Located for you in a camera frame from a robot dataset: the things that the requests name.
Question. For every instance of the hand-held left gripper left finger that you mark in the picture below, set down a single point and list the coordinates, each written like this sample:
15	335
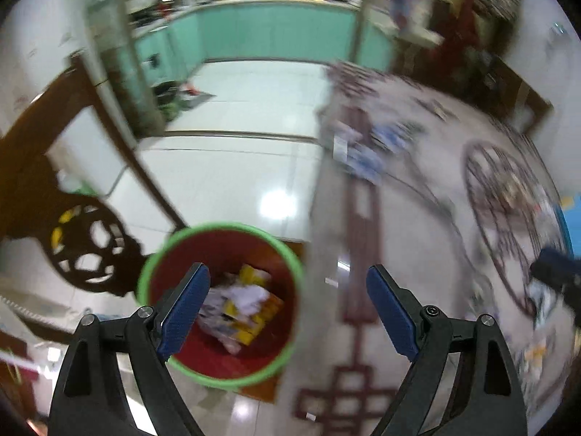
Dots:
186	311

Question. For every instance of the wrappers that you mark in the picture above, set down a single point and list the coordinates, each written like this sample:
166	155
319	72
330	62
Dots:
256	320

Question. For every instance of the grey dustpan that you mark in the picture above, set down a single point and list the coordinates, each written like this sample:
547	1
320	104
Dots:
197	96

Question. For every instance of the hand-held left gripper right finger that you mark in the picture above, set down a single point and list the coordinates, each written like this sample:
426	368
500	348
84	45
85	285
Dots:
392	315

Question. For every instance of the frosted glass partition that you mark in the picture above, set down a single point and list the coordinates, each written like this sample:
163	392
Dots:
122	54

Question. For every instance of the black mesh waste basket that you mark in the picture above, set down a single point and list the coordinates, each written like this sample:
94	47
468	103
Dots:
164	93

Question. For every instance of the white tissue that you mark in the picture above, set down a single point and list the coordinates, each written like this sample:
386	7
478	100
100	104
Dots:
240	296

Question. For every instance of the green base cabinets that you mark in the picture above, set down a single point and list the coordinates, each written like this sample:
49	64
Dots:
272	32

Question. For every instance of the yellow and white tissue pack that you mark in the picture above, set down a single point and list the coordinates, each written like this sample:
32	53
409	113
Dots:
254	275

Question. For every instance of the clear plastic bag blue print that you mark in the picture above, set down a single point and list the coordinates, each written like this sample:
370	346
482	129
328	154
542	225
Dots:
544	303

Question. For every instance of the carved wooden chair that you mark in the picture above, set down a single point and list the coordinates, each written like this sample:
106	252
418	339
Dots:
31	159

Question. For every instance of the dark red garment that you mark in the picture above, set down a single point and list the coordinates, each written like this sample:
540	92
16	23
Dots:
458	27

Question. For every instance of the red bin with green rim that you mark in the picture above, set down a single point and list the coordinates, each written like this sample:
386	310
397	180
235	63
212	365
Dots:
218	250

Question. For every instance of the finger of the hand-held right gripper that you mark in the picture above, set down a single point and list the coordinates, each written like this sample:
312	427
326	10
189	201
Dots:
556	264

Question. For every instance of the plain wooden chair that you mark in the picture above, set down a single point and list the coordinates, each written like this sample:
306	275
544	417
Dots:
522	95

